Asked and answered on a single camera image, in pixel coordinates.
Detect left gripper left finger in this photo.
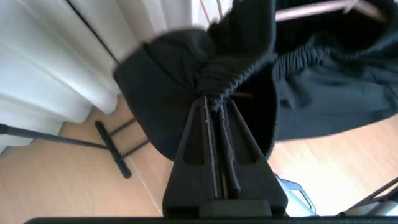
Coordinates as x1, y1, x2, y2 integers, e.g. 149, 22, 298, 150
162, 96, 223, 218

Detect black shorts with white cords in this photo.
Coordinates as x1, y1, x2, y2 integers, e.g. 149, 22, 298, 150
112, 0, 398, 162

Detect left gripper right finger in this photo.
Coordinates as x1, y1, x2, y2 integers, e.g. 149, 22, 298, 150
219, 99, 289, 218

